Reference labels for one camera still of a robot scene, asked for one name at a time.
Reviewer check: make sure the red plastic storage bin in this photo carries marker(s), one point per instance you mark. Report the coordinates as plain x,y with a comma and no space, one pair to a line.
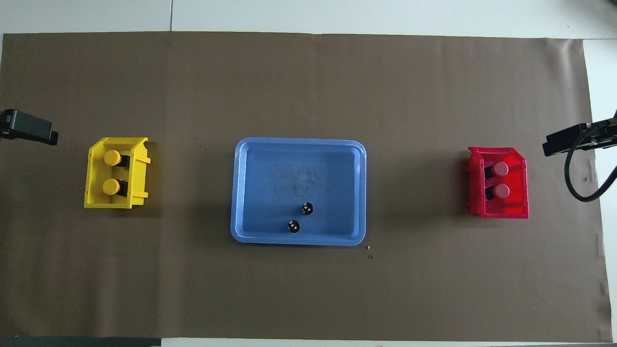
518,202

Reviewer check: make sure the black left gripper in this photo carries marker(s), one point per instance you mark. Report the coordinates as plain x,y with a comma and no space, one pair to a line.
4,126

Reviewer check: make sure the yellow push button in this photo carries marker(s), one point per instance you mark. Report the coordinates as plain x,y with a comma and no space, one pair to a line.
112,157
112,186

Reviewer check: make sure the small black cylinder component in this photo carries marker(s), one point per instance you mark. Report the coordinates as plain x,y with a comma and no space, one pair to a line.
307,208
293,226

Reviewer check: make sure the yellow plastic storage bin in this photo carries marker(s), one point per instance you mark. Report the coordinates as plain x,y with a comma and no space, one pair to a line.
94,193

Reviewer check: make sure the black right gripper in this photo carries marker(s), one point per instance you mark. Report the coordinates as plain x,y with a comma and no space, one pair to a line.
602,135

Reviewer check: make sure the red push button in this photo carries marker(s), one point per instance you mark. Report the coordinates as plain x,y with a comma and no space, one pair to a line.
502,191
500,168

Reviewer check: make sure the blue plastic tray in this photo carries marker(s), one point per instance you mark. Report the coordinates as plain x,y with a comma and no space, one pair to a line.
270,193

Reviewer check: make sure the brown paper table mat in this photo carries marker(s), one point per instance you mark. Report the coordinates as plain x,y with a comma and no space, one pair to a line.
308,289

